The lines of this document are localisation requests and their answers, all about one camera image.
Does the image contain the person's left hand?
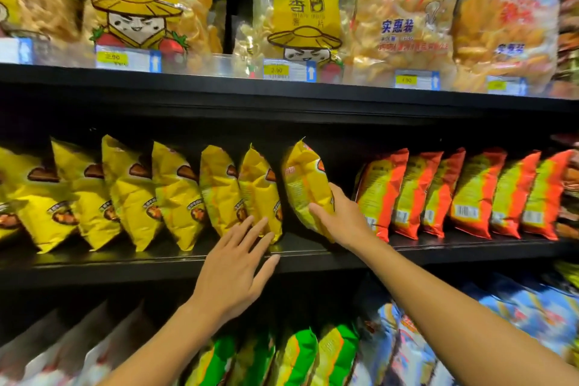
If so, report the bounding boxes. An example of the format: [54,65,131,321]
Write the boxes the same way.
[190,215,282,328]

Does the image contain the person's right hand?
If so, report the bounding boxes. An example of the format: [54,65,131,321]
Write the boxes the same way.
[309,184,374,254]

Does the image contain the yellow snack bag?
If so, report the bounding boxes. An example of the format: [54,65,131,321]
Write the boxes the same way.
[282,139,336,238]

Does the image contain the green fries snack bag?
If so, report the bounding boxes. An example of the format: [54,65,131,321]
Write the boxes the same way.
[310,322,360,386]
[271,327,320,386]
[185,334,238,386]
[228,331,277,386]

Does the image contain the blue puffed snack bag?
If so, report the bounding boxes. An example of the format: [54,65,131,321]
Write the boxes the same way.
[351,282,402,386]
[429,361,458,386]
[384,313,440,386]
[461,274,579,359]

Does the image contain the row of yellow chip bags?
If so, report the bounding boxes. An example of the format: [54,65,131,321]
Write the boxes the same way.
[0,135,283,254]

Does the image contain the black metal shelf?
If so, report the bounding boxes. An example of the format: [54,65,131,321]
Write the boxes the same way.
[0,0,579,386]

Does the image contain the row of plain white bags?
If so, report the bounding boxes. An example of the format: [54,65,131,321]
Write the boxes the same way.
[0,302,159,386]

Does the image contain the large clear chip bags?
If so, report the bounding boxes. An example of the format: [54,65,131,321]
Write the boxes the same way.
[0,0,566,97]

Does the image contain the noodle packets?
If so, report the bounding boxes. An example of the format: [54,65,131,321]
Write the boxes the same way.
[554,259,579,292]

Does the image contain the person's right forearm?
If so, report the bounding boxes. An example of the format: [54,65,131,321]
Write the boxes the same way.
[353,235,579,386]

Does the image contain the person's left forearm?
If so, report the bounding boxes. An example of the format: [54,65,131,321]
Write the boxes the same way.
[100,304,227,386]

